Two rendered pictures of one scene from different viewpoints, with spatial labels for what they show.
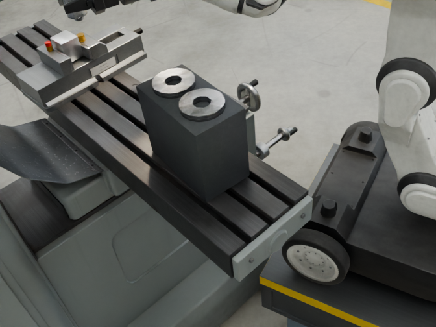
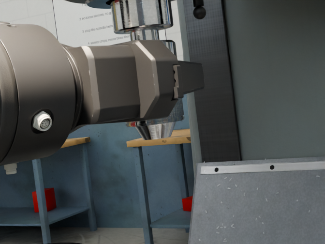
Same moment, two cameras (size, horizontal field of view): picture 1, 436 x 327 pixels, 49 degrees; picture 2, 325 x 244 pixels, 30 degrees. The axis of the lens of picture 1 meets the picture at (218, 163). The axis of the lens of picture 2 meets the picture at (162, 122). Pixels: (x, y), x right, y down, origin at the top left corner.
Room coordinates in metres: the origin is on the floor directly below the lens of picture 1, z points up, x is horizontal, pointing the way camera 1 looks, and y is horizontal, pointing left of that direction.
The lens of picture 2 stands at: (1.53, 0.11, 1.23)
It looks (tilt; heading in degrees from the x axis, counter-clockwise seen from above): 3 degrees down; 158
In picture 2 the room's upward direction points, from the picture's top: 7 degrees counter-clockwise
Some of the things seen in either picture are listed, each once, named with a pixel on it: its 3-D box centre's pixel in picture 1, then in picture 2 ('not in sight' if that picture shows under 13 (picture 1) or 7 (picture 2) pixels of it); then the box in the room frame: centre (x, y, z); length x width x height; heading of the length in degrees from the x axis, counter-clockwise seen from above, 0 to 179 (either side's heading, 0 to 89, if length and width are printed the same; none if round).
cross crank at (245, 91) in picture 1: (241, 102); not in sight; (1.38, -0.11, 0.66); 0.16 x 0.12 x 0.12; 127
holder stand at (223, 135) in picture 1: (193, 129); not in sight; (0.78, 0.04, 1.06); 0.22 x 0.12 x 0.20; 32
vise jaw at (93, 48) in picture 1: (85, 43); not in sight; (1.23, 0.33, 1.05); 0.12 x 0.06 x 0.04; 40
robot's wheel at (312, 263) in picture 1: (314, 257); not in sight; (0.80, -0.25, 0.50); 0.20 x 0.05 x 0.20; 56
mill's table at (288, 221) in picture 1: (112, 112); not in sight; (1.06, 0.27, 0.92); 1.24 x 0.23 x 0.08; 37
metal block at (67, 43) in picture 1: (67, 47); not in sight; (1.19, 0.37, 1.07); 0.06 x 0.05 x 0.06; 40
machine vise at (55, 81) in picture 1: (81, 58); not in sight; (1.21, 0.35, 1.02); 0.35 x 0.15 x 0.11; 130
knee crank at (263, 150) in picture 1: (276, 139); not in sight; (1.29, -0.22, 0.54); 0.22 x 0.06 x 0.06; 127
